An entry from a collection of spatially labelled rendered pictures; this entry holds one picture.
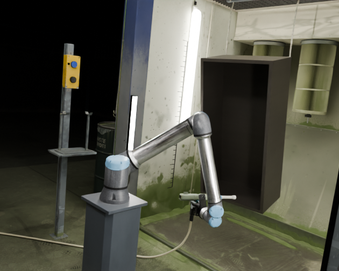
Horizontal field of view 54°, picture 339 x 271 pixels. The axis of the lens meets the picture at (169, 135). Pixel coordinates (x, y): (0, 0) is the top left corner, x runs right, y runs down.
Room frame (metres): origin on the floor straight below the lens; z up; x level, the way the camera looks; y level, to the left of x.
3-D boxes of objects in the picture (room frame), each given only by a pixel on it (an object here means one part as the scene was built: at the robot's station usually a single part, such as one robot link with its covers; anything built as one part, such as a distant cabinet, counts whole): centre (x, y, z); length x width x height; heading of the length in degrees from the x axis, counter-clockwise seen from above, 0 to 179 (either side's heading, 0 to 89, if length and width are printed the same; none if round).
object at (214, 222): (2.19, -0.35, 0.52); 0.12 x 0.09 x 0.10; 22
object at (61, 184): (2.73, 0.88, 0.82); 0.06 x 0.06 x 1.64; 46
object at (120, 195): (2.04, 0.31, 0.69); 0.19 x 0.19 x 0.10
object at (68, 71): (2.69, 0.83, 1.42); 0.12 x 0.06 x 0.26; 136
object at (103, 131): (3.80, 0.55, 0.44); 0.59 x 0.58 x 0.89; 27
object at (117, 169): (2.05, 0.31, 0.83); 0.17 x 0.15 x 0.18; 177
